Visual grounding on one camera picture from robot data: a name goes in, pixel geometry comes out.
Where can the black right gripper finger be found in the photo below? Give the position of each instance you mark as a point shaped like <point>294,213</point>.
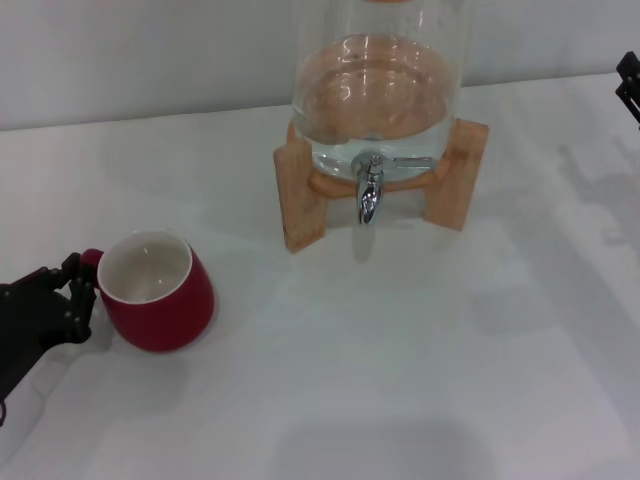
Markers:
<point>631,102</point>
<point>631,67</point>

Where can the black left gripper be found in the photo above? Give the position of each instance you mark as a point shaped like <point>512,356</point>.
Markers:
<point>25,320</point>

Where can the red ceramic cup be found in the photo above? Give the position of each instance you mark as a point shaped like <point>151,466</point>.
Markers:
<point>165,320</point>

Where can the chrome faucet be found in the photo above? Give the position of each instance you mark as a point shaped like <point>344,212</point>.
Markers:
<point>369,195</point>

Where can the wooden dispenser stand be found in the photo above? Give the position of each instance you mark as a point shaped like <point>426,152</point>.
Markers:
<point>300,200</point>

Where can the glass water dispenser jar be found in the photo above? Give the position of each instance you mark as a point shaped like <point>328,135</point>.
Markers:
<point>380,100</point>

